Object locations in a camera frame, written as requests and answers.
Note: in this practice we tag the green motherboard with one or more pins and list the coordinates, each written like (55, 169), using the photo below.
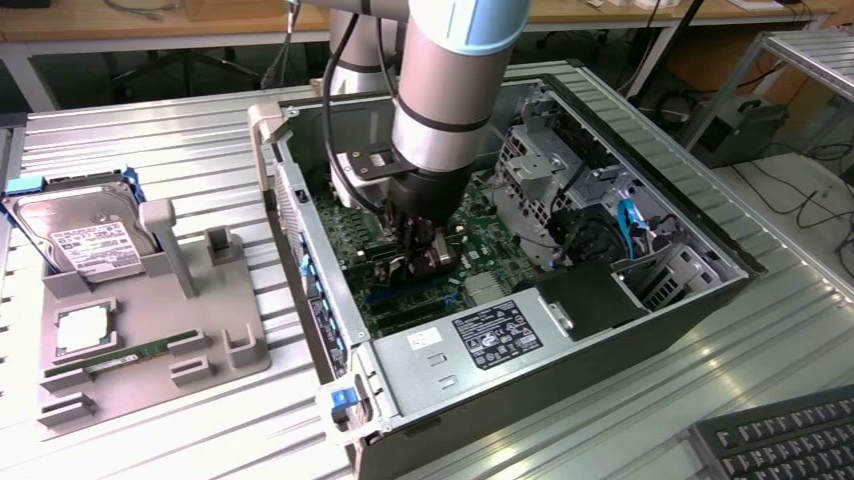
(494, 250)

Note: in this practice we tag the black open PC case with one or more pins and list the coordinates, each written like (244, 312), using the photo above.
(601, 380)

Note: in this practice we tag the black expansion slot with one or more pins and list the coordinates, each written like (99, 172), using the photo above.
(413, 321)
(408, 309)

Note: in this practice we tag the aluminium frame table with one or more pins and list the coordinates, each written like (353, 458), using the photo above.
(821, 55)

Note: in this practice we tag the silver CPU chip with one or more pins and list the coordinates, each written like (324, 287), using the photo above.
(82, 330)

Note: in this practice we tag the silver hard disk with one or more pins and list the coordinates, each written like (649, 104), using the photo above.
(81, 235)

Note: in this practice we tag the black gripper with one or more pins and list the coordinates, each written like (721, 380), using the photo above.
(430, 197)

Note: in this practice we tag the green RAM stick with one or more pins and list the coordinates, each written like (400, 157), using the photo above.
(121, 356)

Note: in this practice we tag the blue expansion slot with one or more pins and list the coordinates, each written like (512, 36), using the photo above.
(381, 297)

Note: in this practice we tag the wooden desk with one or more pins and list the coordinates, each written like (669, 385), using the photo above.
(601, 15)
(134, 27)

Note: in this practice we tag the beige corner clamp blue latch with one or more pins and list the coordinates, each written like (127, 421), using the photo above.
(341, 410)

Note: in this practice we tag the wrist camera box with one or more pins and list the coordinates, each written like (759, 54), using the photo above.
(364, 172)

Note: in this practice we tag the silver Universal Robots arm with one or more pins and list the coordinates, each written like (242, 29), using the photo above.
(448, 75)

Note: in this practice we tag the grey parts rack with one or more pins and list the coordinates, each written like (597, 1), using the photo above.
(147, 320)

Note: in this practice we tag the silver chipset heat sink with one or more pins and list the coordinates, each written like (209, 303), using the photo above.
(486, 290)

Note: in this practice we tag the black keyboard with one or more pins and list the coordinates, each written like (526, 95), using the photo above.
(788, 440)

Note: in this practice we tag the silver power supply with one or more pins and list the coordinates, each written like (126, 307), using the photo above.
(468, 372)

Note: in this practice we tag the silver disk bay cage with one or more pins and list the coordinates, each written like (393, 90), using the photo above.
(534, 170)

